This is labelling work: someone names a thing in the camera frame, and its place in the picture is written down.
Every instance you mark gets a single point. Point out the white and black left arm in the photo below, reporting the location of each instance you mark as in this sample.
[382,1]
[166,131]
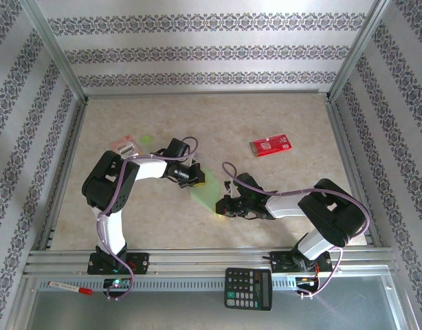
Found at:
[108,185]

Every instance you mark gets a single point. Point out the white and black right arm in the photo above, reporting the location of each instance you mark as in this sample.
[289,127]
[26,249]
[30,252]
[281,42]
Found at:
[334,213]

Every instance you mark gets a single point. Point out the green clear tape roll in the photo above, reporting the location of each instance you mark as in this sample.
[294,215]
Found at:
[147,140]

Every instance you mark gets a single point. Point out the red flat packet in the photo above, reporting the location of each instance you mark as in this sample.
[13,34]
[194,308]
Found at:
[271,146]

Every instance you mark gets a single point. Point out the pink stapler blister pack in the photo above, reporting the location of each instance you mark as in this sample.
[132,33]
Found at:
[123,144]

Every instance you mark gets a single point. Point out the black desk calculator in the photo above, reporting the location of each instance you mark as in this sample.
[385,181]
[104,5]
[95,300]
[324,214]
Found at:
[249,288]

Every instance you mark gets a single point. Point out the controller board with green light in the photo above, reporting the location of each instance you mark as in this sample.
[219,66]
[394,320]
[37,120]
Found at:
[116,283]

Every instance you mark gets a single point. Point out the white marker with red cap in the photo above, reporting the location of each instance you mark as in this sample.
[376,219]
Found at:
[68,287]

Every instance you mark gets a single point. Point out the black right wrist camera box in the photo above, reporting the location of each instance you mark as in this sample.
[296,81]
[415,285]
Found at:
[247,184]

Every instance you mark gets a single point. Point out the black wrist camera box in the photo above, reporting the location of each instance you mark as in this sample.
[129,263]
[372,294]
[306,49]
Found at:
[247,184]
[176,148]

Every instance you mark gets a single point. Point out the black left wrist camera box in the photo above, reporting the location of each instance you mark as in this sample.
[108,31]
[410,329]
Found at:
[176,148]

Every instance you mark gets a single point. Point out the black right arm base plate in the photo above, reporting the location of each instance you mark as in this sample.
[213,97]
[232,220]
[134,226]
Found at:
[279,263]

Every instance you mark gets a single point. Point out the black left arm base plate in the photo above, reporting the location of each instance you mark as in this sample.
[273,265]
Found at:
[142,263]

